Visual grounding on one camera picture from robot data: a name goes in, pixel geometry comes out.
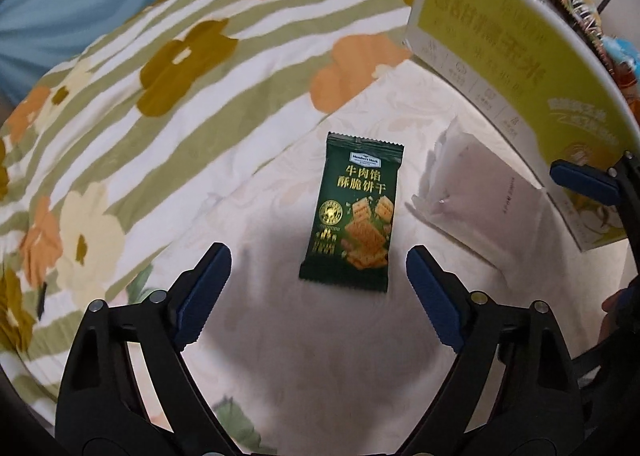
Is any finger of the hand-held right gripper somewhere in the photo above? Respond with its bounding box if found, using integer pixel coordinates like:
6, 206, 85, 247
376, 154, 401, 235
550, 150, 640, 217

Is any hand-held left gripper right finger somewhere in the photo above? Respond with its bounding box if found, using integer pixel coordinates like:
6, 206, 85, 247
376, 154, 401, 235
400, 245, 584, 456

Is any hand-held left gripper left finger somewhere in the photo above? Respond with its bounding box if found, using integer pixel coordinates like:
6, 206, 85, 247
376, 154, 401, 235
55, 242, 236, 456

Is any dark green biscuit packet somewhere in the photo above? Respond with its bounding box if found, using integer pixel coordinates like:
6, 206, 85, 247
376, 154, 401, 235
298, 131, 405, 293

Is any blue white snack packet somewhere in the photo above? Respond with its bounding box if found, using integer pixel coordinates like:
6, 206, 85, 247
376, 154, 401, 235
602, 34, 640, 102

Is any green cardboard box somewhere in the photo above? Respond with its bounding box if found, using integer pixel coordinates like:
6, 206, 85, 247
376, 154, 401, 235
402, 0, 640, 252

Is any person's right hand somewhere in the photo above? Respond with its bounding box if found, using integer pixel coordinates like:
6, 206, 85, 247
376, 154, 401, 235
597, 289, 626, 352

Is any white translucent pouch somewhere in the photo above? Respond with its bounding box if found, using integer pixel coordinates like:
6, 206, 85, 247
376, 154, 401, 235
405, 116, 553, 287

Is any cream patterned bed sheet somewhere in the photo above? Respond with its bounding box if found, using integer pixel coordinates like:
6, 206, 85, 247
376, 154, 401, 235
125, 56, 640, 456

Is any floral striped blanket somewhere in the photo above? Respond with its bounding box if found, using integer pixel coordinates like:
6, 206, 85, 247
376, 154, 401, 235
0, 0, 421, 407

